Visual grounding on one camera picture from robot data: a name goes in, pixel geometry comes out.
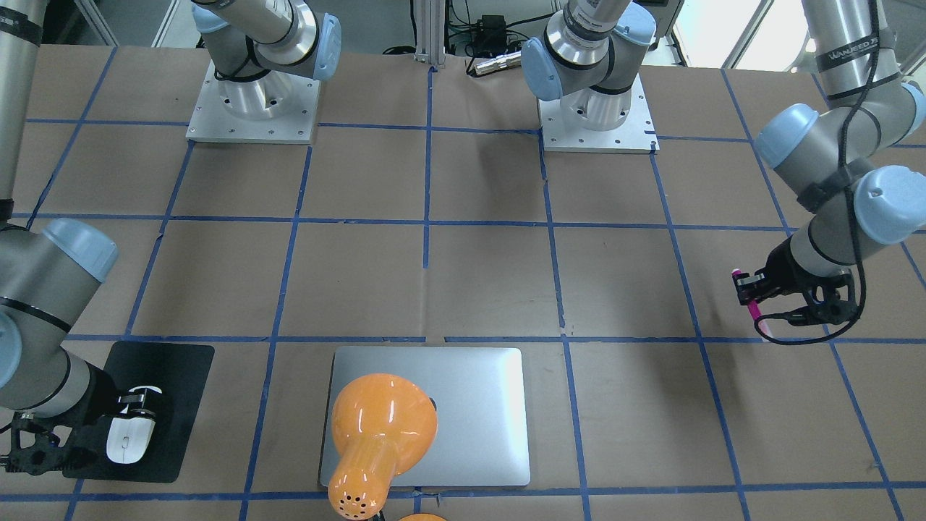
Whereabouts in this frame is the orange desk lamp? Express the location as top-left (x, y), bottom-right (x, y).
top-left (327, 373), bottom-right (438, 520)

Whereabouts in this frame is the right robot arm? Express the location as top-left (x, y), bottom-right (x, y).
top-left (1, 1), bottom-right (343, 423)

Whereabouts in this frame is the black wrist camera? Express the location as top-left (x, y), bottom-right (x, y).
top-left (2, 412), bottom-right (79, 477)

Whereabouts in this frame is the pink marker pen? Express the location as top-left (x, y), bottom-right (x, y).
top-left (731, 268), bottom-right (773, 343)

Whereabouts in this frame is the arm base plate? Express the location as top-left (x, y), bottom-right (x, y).
top-left (537, 76), bottom-right (660, 154)
top-left (186, 64), bottom-right (322, 145)

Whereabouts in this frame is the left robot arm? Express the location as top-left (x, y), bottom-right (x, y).
top-left (522, 1), bottom-right (924, 306)

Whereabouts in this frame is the white computer mouse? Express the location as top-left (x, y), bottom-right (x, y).
top-left (106, 416), bottom-right (156, 465)

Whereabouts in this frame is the grey laptop notebook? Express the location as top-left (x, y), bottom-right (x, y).
top-left (328, 345), bottom-right (530, 488)

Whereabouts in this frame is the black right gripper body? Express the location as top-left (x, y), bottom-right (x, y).
top-left (69, 369), bottom-right (122, 446)

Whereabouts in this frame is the black mousepad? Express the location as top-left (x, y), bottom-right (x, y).
top-left (63, 341), bottom-right (215, 483)

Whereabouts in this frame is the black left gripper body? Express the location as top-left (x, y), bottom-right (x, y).
top-left (763, 242), bottom-right (833, 304)

